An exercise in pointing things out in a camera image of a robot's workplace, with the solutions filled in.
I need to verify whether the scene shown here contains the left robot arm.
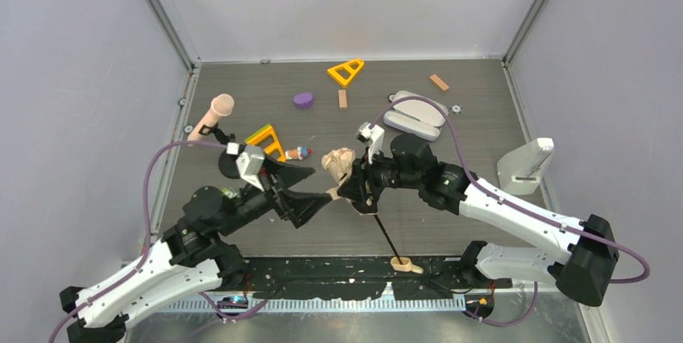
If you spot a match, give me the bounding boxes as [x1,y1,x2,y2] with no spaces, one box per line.
[60,154,333,342]

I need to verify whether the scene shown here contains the white glasses case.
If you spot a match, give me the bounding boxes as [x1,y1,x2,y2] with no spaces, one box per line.
[383,99,449,141]

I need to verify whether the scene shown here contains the purple heart-shaped box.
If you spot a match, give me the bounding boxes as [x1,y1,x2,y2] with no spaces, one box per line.
[293,92,314,110]

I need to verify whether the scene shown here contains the beige folding umbrella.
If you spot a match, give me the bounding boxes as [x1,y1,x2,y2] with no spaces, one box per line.
[321,147,424,274]

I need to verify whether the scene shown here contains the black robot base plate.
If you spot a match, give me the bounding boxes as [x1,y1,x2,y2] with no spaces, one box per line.
[216,256,491,300]

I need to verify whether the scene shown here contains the orange green triangle block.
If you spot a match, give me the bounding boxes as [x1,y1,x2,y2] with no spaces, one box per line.
[245,124,286,162]

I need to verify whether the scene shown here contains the yellow triangle frame block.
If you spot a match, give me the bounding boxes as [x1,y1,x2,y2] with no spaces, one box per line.
[326,59,365,89]

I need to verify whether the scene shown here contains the small wooden block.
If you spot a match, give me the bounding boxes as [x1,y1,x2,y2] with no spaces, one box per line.
[429,74,449,92]
[337,89,348,110]

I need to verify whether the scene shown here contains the pink toy microphone on stand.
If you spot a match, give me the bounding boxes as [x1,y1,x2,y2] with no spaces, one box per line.
[187,93,246,179]

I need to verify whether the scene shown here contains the small green sticker toy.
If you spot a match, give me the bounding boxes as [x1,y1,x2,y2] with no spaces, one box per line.
[221,188,239,199]

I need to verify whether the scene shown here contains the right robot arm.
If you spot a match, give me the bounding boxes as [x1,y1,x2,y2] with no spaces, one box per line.
[321,134,619,307]

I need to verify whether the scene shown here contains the small ice cream toy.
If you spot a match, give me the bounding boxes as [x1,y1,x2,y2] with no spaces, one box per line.
[285,147,312,160]

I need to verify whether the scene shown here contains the white stand holder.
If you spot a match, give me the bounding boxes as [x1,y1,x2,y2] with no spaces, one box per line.
[497,138,555,196]

